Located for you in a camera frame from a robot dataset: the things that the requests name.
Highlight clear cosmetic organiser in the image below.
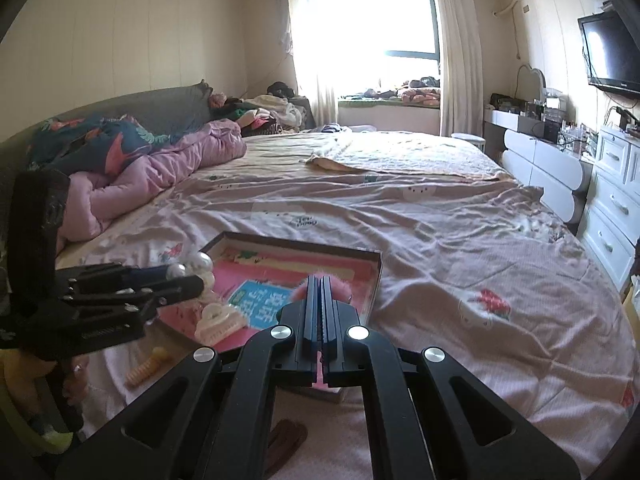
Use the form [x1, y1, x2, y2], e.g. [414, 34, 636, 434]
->
[554, 119, 600, 155]

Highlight beige folded blanket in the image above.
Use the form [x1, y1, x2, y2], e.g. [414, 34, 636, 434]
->
[299, 131, 517, 182]

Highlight dark floral blanket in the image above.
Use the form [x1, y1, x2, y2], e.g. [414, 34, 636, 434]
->
[29, 114, 177, 177]

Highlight large pearl hair clip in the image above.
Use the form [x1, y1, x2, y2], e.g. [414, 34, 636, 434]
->
[166, 252, 216, 295]

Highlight white drawer cabinet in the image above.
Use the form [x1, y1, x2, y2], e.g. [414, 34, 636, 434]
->
[576, 124, 640, 293]

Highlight yellow green cloth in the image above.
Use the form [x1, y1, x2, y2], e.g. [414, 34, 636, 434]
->
[0, 349, 75, 457]

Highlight dark red hair fork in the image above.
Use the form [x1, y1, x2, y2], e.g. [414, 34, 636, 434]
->
[264, 418, 309, 480]

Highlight pile of clothes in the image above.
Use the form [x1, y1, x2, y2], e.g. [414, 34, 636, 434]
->
[209, 80, 315, 137]

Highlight pink booklet with teal label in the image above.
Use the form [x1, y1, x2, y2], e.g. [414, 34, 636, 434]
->
[165, 242, 373, 386]

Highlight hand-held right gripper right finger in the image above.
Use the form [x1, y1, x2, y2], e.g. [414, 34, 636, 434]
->
[321, 275, 582, 480]

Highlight white dressing table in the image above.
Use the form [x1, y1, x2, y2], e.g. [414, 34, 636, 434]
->
[481, 109, 597, 227]

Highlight pink quilt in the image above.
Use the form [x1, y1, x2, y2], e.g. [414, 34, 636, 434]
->
[54, 119, 249, 242]

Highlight pink fluffy pompom hair tie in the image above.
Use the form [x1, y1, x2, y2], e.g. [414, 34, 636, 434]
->
[292, 272, 354, 307]

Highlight clothes on windowsill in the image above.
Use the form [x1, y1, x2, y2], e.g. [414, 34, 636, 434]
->
[348, 75, 443, 106]

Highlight grey headboard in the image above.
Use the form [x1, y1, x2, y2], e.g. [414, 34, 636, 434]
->
[0, 79, 212, 201]

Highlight white hair claw clip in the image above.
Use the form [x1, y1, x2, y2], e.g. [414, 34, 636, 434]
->
[193, 302, 244, 347]

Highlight black wall television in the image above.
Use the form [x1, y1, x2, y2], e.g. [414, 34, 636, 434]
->
[577, 9, 640, 99]

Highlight window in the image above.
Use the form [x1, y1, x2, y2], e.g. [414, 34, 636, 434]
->
[335, 0, 442, 100]

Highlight heart shaped mirror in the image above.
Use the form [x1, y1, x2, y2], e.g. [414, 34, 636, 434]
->
[515, 63, 548, 102]

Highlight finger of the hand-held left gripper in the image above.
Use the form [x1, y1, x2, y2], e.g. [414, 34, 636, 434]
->
[62, 277, 206, 320]
[55, 262, 170, 292]

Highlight person's left hand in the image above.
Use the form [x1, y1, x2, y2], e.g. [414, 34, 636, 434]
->
[60, 354, 92, 411]

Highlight bed with pink sheet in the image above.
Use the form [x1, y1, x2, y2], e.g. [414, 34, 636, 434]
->
[50, 130, 638, 480]

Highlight cream curtain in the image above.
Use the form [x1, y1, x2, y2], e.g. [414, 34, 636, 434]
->
[283, 0, 342, 132]
[428, 0, 484, 139]

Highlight black set-top device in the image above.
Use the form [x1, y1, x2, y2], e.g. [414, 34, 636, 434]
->
[604, 104, 640, 136]

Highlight white round stool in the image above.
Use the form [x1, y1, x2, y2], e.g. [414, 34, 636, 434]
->
[451, 132, 487, 150]

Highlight black bag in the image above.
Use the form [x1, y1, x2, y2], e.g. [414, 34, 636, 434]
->
[489, 92, 527, 114]

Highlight beige spiral hair tie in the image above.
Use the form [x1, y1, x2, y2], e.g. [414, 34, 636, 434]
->
[124, 346, 169, 389]

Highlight dark shallow cardboard box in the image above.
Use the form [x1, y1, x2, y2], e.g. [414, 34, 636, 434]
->
[148, 231, 384, 405]

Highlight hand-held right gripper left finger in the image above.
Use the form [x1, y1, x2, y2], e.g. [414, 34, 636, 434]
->
[54, 275, 321, 480]

